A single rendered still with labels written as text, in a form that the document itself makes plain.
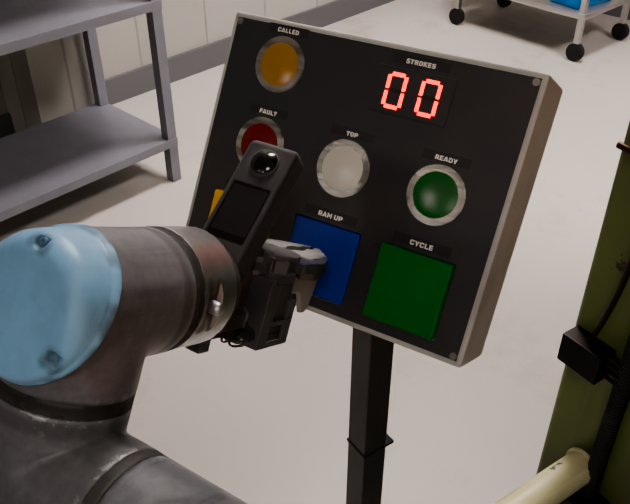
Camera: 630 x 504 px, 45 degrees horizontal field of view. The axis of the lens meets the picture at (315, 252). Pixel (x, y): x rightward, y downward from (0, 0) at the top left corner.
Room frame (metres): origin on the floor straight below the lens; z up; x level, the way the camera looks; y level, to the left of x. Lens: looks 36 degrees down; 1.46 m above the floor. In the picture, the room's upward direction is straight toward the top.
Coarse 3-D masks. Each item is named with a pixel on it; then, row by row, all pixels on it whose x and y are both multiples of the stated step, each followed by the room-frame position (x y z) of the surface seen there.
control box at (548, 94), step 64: (256, 64) 0.76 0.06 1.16; (320, 64) 0.73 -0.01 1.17; (384, 64) 0.70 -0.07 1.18; (448, 64) 0.68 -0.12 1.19; (320, 128) 0.70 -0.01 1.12; (384, 128) 0.67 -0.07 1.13; (448, 128) 0.64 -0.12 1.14; (512, 128) 0.62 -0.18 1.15; (320, 192) 0.66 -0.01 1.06; (384, 192) 0.63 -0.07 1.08; (512, 192) 0.59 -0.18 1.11; (448, 256) 0.58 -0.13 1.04; (448, 320) 0.54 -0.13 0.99
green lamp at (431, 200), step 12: (420, 180) 0.62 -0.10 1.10; (432, 180) 0.62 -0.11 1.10; (444, 180) 0.61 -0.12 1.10; (420, 192) 0.62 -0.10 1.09; (432, 192) 0.61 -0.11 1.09; (444, 192) 0.61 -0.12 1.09; (456, 192) 0.60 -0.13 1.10; (420, 204) 0.61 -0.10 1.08; (432, 204) 0.61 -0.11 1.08; (444, 204) 0.60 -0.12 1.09; (432, 216) 0.60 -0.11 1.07
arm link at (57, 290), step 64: (0, 256) 0.36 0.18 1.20; (64, 256) 0.34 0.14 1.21; (128, 256) 0.37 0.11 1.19; (192, 256) 0.42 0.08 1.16; (0, 320) 0.33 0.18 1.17; (64, 320) 0.32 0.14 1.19; (128, 320) 0.34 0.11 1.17; (192, 320) 0.39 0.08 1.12; (64, 384) 0.32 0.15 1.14; (128, 384) 0.34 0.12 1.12
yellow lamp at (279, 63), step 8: (272, 48) 0.76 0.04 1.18; (280, 48) 0.76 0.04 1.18; (288, 48) 0.75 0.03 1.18; (264, 56) 0.76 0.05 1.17; (272, 56) 0.76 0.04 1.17; (280, 56) 0.75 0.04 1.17; (288, 56) 0.75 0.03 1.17; (296, 56) 0.74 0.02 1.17; (264, 64) 0.76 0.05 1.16; (272, 64) 0.75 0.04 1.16; (280, 64) 0.75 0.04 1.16; (288, 64) 0.74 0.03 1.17; (296, 64) 0.74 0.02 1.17; (264, 72) 0.75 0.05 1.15; (272, 72) 0.75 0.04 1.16; (280, 72) 0.74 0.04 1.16; (288, 72) 0.74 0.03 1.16; (272, 80) 0.74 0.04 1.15; (280, 80) 0.74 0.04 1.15; (288, 80) 0.73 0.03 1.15
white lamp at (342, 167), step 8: (336, 152) 0.67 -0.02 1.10; (344, 152) 0.67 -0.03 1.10; (352, 152) 0.67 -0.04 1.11; (328, 160) 0.67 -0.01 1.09; (336, 160) 0.67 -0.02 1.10; (344, 160) 0.66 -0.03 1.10; (352, 160) 0.66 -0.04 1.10; (360, 160) 0.66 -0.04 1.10; (328, 168) 0.67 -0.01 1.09; (336, 168) 0.66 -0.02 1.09; (344, 168) 0.66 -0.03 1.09; (352, 168) 0.66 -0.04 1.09; (360, 168) 0.65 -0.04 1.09; (328, 176) 0.66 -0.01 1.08; (336, 176) 0.66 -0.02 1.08; (344, 176) 0.65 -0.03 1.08; (352, 176) 0.65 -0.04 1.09; (360, 176) 0.65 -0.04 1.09; (328, 184) 0.66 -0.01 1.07; (336, 184) 0.65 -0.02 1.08; (344, 184) 0.65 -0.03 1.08; (352, 184) 0.65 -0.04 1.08
